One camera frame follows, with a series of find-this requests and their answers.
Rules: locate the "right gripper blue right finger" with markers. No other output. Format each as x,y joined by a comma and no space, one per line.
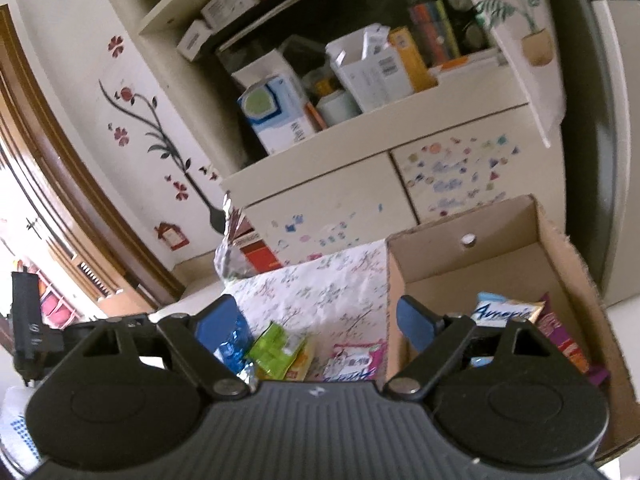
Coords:
440,341

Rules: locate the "white blue snack packet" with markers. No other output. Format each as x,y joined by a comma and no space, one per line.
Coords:
494,311

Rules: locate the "open white cardboard box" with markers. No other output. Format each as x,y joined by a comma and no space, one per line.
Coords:
369,67

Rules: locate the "white blue product box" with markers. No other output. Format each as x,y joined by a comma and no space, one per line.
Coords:
278,112

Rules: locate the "red cardboard gift box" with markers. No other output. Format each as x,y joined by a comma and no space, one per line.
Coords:
254,249

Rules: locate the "floral tablecloth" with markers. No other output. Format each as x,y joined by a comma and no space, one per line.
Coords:
337,299

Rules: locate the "pink white snack packet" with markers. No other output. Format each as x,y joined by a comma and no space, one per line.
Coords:
354,362

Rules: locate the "blue foil snack bag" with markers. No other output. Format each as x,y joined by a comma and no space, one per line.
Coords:
232,352

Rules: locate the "green snack packet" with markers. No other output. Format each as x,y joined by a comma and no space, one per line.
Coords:
275,350

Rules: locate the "clear plastic bag with flowers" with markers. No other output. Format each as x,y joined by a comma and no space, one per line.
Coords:
229,262

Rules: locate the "wooden door frame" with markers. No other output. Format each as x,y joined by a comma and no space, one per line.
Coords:
89,238

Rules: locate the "cream cabinet with stickers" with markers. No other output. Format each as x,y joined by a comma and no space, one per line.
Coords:
470,140

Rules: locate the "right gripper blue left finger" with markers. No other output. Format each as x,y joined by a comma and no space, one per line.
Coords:
192,341

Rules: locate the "yellow white snack packet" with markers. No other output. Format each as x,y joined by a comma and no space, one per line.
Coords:
299,369

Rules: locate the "purple snack packet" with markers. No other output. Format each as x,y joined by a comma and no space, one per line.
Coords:
550,325

